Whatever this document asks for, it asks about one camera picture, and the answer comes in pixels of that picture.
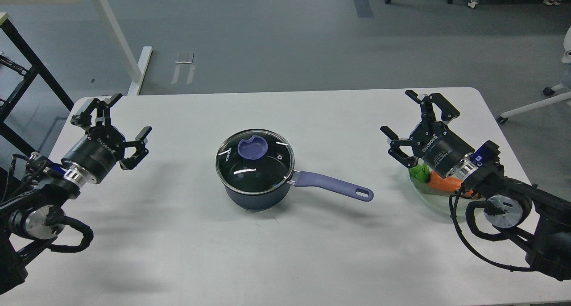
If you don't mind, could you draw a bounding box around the green vegetable toy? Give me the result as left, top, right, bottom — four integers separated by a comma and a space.
408, 162, 431, 184

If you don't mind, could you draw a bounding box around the black metal rack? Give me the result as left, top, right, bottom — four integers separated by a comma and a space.
0, 12, 74, 156

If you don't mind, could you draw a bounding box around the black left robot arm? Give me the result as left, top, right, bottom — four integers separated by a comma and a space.
0, 93, 151, 294

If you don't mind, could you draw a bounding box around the orange carrot toy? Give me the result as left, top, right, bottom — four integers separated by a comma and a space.
427, 170, 463, 194

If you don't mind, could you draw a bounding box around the white office chair base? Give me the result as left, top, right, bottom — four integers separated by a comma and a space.
497, 26, 571, 124

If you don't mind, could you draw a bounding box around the glass pot lid purple knob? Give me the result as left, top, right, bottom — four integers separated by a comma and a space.
215, 128, 295, 195

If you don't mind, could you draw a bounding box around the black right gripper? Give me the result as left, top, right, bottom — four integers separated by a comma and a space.
380, 89, 475, 178

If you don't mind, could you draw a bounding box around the clear glass bowl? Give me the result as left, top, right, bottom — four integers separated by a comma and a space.
409, 160, 455, 216

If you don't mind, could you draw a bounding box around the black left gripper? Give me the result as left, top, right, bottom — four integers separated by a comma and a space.
62, 93, 152, 184

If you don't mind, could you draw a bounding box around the white desk frame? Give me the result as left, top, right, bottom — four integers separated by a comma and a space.
1, 0, 153, 100

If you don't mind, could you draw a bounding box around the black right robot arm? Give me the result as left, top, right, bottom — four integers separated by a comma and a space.
380, 89, 571, 281

